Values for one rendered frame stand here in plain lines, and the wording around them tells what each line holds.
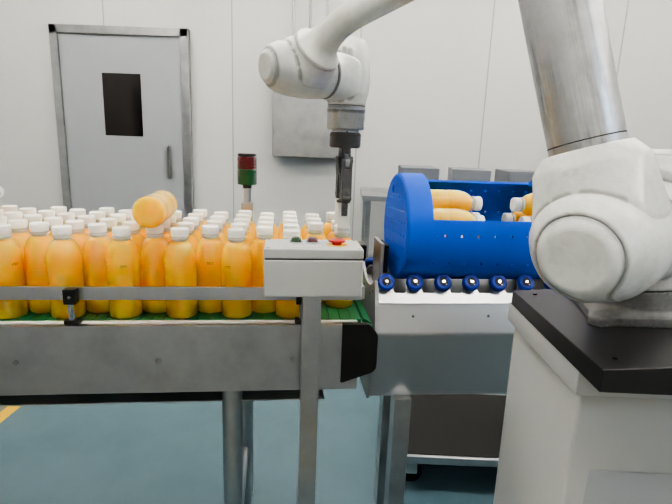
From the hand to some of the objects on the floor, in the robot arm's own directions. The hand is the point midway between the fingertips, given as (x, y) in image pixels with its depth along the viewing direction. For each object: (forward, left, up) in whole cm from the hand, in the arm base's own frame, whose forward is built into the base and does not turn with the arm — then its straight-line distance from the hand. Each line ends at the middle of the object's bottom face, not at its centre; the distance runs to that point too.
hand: (342, 215), depth 123 cm
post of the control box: (-22, +10, -112) cm, 115 cm away
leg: (+20, -4, -114) cm, 116 cm away
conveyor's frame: (-16, +82, -107) cm, 136 cm away
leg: (+7, -8, -114) cm, 115 cm away
